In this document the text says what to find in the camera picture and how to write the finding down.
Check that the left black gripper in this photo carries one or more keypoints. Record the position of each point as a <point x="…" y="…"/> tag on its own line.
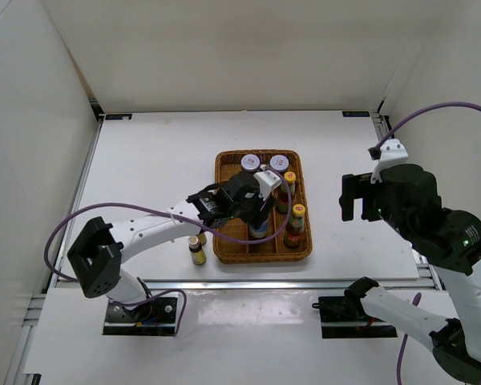
<point x="257" y="216"/>

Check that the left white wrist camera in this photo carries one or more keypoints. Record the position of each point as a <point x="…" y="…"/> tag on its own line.
<point x="268" y="181"/>

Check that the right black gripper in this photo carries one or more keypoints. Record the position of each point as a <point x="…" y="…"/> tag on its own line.
<point x="354" y="187"/>

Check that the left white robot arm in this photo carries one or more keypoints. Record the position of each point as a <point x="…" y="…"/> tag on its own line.
<point x="99" y="251"/>

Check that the small amber bottle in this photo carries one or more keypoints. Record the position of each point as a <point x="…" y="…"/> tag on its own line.
<point x="196" y="250"/>
<point x="202" y="238"/>

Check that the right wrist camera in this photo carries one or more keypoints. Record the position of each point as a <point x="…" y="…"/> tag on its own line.
<point x="390" y="154"/>

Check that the silver cap shaker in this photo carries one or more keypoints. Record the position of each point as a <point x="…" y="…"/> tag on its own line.
<point x="260" y="231"/>

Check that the brown wicker divided basket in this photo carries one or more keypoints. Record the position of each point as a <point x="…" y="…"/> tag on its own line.
<point x="228" y="164"/>

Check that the red sauce bottle yellow cap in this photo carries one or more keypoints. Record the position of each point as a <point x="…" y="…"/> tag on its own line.
<point x="295" y="227"/>

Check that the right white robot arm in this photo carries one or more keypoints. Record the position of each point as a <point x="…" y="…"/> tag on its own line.
<point x="455" y="343"/>

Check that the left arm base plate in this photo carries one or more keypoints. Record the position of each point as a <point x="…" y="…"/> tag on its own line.
<point x="158" y="318"/>

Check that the white lid jar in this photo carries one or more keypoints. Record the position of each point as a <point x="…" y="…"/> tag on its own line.
<point x="279" y="163"/>
<point x="250" y="163"/>

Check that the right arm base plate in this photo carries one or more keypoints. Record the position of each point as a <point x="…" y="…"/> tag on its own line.
<point x="338" y="321"/>

